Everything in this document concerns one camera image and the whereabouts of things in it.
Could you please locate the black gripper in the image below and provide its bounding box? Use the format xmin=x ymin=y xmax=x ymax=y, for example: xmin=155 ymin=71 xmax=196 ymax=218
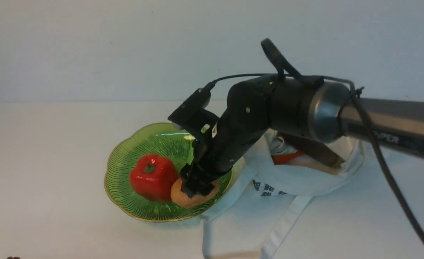
xmin=182 ymin=122 xmax=266 ymax=198

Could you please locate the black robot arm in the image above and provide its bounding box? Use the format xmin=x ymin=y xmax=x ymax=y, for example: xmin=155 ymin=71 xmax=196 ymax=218
xmin=168 ymin=74 xmax=424 ymax=197

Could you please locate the white cloth bag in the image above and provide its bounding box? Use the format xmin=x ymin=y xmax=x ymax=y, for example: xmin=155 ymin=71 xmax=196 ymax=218
xmin=201 ymin=129 xmax=372 ymax=259

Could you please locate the green cucumber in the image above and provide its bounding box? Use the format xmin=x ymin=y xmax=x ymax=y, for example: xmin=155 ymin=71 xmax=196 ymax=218
xmin=187 ymin=141 xmax=195 ymax=165

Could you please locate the red bell pepper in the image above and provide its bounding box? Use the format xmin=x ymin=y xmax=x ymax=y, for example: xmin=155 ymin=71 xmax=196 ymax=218
xmin=129 ymin=154 xmax=178 ymax=203

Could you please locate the green glass plate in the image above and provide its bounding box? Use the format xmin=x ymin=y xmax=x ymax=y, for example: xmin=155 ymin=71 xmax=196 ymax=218
xmin=104 ymin=123 xmax=235 ymax=223

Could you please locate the orange carrot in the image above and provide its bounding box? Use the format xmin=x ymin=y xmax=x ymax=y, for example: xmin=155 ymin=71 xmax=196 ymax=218
xmin=272 ymin=151 xmax=305 ymax=164

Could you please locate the dark purple eggplant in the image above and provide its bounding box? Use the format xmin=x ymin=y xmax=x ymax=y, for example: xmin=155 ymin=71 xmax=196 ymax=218
xmin=280 ymin=133 xmax=345 ymax=168

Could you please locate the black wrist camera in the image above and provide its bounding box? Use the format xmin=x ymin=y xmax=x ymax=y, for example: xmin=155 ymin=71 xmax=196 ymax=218
xmin=168 ymin=88 xmax=219 ymax=142

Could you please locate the black cable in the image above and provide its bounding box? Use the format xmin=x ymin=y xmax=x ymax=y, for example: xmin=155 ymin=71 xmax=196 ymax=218
xmin=203 ymin=38 xmax=424 ymax=259

